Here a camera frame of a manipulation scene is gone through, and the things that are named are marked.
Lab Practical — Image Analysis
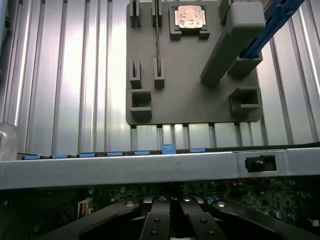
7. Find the green motherboard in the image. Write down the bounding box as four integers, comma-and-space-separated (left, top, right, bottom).
84, 176, 320, 227

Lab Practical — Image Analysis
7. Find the grey parts rack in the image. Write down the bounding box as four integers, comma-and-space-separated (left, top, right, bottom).
125, 0, 266, 126

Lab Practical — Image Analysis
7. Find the silver CPU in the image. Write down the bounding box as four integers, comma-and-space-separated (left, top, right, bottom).
174, 4, 203, 30

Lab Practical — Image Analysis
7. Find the open black PC case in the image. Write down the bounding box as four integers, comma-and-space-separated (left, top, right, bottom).
0, 143, 320, 240

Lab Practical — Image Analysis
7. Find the white power connector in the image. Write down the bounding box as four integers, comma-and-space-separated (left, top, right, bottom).
77, 199, 89, 217

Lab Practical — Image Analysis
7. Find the hard disk drive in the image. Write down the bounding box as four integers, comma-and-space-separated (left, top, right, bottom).
238, 0, 307, 60

